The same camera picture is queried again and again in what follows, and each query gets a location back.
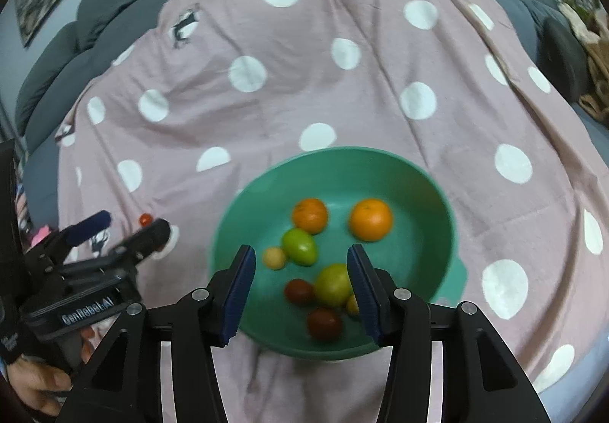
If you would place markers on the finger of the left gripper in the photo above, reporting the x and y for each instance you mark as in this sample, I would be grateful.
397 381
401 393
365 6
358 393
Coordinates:
60 242
138 241

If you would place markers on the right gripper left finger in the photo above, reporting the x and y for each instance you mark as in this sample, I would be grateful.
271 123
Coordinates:
122 380

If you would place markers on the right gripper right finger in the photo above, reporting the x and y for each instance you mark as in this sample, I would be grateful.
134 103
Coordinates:
482 380

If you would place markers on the small tan fruit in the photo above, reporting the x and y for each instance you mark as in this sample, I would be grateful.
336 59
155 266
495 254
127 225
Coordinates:
274 258

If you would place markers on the green oval fruit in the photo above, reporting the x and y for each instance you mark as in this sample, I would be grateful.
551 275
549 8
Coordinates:
299 247

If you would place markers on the green plastic bowl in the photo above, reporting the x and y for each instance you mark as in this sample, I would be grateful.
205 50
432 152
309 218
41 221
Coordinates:
420 251

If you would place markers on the small red tomato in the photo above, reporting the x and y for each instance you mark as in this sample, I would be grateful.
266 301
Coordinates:
324 325
299 292

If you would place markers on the orange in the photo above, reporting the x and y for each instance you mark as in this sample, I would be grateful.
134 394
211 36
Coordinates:
310 215
370 220

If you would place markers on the yellow-green fruit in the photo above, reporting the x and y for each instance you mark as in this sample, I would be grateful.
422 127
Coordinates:
332 286

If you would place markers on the left human hand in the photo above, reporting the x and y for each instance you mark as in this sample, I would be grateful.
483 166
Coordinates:
36 383

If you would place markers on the pink plush toy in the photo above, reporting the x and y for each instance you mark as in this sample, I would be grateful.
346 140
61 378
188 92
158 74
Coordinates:
40 235

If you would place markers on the red tomato near oranges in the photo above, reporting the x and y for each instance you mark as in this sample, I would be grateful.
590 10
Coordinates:
145 219

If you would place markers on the pink polka dot blanket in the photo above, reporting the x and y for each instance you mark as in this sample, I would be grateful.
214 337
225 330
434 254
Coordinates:
309 118

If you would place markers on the dark grey cushion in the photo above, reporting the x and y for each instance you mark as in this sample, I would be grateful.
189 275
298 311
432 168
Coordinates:
563 61

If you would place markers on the beige fuzzy blanket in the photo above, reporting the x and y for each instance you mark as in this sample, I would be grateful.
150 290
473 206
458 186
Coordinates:
594 39

